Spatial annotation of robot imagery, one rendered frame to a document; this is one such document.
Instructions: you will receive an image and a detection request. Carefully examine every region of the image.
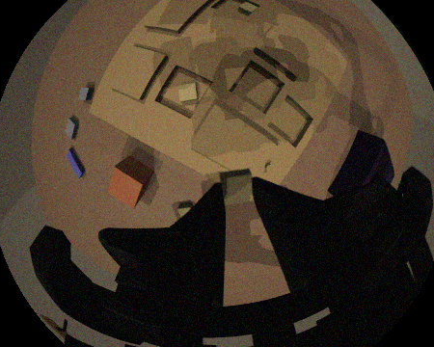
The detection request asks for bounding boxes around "pale yellow square block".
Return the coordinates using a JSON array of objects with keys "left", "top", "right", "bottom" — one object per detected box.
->
[
  {"left": 177, "top": 203, "right": 191, "bottom": 217},
  {"left": 220, "top": 169, "right": 255, "bottom": 205},
  {"left": 178, "top": 82, "right": 198, "bottom": 103},
  {"left": 237, "top": 1, "right": 258, "bottom": 14}
]

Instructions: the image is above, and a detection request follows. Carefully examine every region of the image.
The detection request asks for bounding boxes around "orange-brown cube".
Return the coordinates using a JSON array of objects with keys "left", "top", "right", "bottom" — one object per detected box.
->
[{"left": 108, "top": 155, "right": 154, "bottom": 209}]

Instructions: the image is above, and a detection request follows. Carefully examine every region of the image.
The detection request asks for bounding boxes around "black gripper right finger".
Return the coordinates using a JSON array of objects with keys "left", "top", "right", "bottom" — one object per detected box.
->
[{"left": 252, "top": 176, "right": 380, "bottom": 293}]

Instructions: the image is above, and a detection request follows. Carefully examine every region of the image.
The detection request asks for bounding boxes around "blue rectangular block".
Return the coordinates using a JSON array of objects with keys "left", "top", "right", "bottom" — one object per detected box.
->
[{"left": 66, "top": 147, "right": 86, "bottom": 178}]

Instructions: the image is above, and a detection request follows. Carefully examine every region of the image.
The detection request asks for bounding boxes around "tan puzzle board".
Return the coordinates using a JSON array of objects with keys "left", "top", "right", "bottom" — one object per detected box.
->
[{"left": 90, "top": 0, "right": 348, "bottom": 185}]

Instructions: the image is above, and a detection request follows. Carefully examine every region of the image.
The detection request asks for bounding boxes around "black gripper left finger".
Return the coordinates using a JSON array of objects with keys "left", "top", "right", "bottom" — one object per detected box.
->
[{"left": 98, "top": 182, "right": 226, "bottom": 307}]

